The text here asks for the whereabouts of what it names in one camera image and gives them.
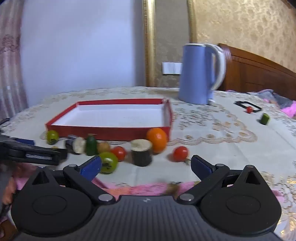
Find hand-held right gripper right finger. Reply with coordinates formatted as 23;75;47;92
177;155;271;205

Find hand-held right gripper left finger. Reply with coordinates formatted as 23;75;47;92
23;155;116;205

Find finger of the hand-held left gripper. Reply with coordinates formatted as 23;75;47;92
0;142;68;166
0;136;36;146

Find large green tomato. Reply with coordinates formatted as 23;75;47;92
99;152;119;174

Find small green tomato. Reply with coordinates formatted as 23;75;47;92
46;130;60;145

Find dark eggplant piece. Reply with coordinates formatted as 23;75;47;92
65;137;87;155

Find red cardboard box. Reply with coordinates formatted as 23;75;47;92
45;98;173;142

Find orange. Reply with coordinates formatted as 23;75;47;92
146;128;168;153

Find thick cucumber chunk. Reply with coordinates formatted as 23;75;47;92
131;139;153;167

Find small green cucumber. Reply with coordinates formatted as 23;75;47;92
85;135;98;156

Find brown longan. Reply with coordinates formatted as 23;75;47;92
97;141;111;155

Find dried tomato calyx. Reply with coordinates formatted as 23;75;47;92
162;182;181;195

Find lace embroidered tablecloth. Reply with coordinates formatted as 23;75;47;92
0;86;296;241

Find short green cucumber piece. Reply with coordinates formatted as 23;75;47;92
260;113;271;126

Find pink patterned curtain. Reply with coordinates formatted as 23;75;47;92
0;0;28;119

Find blue electric kettle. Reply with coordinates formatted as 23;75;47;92
178;43;227;105

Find grey bedding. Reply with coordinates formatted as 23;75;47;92
254;89;296;105

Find pink fluffy cloth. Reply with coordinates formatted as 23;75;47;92
280;100;296;119

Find wooden bed headboard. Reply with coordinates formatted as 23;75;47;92
217;43;296;103

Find wide gold moulding strip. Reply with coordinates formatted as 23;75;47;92
142;0;157;88

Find narrow gold moulding strip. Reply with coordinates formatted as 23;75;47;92
187;0;197;45

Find black rectangular frame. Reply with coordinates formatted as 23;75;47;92
234;100;262;113

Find white wall switch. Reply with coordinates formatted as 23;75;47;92
162;62;182;75

